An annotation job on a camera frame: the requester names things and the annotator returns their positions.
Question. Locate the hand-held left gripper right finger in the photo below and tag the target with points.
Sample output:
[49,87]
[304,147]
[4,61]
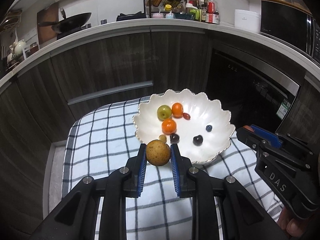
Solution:
[175,172]

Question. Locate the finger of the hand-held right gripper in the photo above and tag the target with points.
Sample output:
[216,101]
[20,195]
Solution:
[248,138]
[268,136]

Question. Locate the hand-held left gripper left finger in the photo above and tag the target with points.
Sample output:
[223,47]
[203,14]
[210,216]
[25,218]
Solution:
[142,170]

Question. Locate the brown round fruit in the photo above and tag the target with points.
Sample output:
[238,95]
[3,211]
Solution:
[158,153]

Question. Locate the dark purple plum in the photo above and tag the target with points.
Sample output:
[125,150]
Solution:
[198,140]
[175,138]

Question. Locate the small yellow round fruit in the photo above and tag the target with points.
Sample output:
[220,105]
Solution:
[162,138]

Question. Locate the blueberry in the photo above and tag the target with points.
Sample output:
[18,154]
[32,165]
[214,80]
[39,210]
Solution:
[208,128]

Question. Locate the small orange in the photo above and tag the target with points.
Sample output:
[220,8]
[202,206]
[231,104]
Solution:
[169,126]

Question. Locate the small red tomato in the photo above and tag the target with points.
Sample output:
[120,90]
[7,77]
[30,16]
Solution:
[186,116]

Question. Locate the white scalloped ceramic bowl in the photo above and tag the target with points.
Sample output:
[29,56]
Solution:
[197,105]

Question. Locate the green round plum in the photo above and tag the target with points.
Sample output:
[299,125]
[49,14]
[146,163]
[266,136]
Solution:
[163,112]

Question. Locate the large orange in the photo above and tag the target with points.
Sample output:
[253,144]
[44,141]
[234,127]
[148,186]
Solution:
[177,110]

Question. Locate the person's right hand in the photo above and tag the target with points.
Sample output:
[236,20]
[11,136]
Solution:
[291,226]

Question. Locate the green label sticker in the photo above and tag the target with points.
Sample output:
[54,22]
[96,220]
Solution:
[285,107]

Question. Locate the black built-in dishwasher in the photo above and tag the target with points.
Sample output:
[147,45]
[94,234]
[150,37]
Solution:
[250,87]

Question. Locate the white black checkered cloth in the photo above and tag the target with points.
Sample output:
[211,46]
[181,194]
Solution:
[105,135]

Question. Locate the black microwave oven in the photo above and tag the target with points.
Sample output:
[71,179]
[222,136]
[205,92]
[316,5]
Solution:
[290,30]

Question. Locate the dark wood base cabinets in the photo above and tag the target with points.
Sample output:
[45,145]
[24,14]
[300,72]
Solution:
[100,62]

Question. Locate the white round container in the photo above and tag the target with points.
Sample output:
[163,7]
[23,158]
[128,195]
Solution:
[246,21]

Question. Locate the red label jar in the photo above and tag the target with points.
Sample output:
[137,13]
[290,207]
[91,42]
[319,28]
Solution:
[213,18]

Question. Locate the dark sauce bottle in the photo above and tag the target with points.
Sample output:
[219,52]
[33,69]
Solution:
[204,11]

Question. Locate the green plastic container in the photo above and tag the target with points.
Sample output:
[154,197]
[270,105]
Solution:
[195,12]

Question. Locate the red liquid bottle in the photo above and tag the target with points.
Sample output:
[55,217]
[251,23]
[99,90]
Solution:
[212,6]

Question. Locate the dark blue bowl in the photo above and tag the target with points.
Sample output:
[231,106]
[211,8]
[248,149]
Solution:
[183,16]

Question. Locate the light blue cup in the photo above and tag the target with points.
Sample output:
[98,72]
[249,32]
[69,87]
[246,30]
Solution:
[170,15]

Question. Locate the red lid glass jar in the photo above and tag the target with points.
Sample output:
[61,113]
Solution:
[192,1]

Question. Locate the pink cup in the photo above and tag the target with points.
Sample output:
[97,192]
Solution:
[157,15]

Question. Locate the black burner grate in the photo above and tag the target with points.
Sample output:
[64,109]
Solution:
[131,16]

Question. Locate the yellow lid jar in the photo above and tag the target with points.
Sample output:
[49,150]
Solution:
[168,7]

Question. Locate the brown glass jar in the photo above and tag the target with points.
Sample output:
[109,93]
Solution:
[33,49]

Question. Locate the black wok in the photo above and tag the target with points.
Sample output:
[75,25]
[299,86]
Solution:
[72,21]

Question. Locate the wooden cutting board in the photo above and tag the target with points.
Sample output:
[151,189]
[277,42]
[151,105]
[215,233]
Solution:
[46,25]

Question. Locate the white teapot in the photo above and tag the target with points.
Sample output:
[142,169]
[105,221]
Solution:
[18,47]

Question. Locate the golden wall rack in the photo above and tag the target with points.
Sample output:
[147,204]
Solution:
[10,21]

